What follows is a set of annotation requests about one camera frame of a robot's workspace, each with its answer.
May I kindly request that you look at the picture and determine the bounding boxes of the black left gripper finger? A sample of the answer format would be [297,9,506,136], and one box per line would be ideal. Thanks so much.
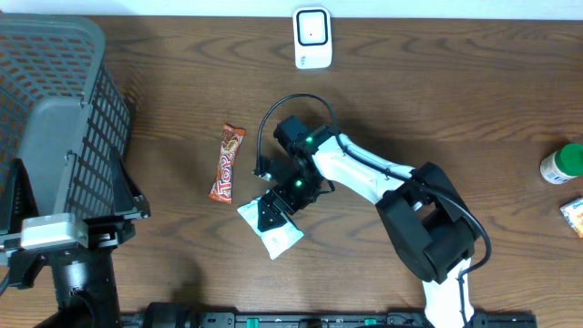
[108,149,151,220]
[1,159,27,235]

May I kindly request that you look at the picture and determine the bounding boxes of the orange Top chocolate bar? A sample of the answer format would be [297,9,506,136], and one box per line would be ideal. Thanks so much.
[209,124,246,204]

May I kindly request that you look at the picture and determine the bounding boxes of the black mounting rail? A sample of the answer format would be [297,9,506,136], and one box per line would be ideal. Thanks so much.
[120,301,538,328]

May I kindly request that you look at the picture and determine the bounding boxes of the white barcode scanner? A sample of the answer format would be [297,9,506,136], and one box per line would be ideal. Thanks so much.
[292,6,332,70]

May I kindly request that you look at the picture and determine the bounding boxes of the green lid jar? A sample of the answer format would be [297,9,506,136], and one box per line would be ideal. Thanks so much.
[539,143,583,185]

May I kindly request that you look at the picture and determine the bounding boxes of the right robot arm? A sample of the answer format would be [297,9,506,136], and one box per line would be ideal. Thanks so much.
[257,116,487,327]

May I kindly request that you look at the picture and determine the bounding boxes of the teal wet wipes pack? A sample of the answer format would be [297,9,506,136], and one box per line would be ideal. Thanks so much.
[237,198,304,260]

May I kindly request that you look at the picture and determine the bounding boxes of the small orange snack packet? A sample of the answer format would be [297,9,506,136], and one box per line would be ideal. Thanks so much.
[560,198,583,238]

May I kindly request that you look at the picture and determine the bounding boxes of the grey plastic basket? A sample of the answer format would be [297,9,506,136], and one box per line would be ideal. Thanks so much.
[1,14,133,219]

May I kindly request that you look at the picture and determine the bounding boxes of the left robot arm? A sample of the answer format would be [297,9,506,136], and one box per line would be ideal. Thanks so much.
[1,149,150,327]

